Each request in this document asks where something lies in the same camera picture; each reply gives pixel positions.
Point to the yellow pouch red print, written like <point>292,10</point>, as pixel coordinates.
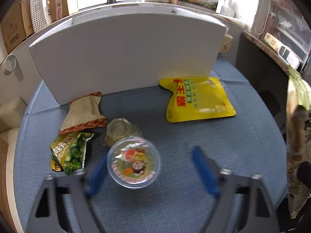
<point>201,102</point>

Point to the white bottle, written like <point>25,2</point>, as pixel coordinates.
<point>227,9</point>

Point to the white foam board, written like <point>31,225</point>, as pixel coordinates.
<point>121,53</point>

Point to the blue tablecloth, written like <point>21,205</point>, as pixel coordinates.
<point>170,138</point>

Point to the beige packet orange edges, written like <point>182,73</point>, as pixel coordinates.
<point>80,111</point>

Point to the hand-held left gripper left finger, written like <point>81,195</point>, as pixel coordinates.
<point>97,174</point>

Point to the clear jelly cup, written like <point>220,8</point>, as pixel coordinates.
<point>121,128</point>

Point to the clear plastic storage drawers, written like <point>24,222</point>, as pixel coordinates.
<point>291,29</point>

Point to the polka dot shopping bag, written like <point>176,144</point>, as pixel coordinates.
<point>36,12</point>

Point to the jelly cup printed lid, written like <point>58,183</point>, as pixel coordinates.
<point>133,162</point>

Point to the brown stone countertop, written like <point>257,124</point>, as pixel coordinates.
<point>267,55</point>

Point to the large cardboard box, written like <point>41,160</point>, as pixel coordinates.
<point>12,29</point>

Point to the green and cream box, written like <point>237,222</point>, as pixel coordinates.
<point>272,41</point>

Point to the small open cardboard box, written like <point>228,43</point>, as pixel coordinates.
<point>59,4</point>

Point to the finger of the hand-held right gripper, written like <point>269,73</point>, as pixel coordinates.
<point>305,177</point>

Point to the green pea snack packet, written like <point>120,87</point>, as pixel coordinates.
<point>70,153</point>

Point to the long cream green packet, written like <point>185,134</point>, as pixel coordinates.
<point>295,126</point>

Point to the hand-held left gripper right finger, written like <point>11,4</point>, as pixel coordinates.
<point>204,172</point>

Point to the cream tissue pack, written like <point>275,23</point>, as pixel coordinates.
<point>226,43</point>

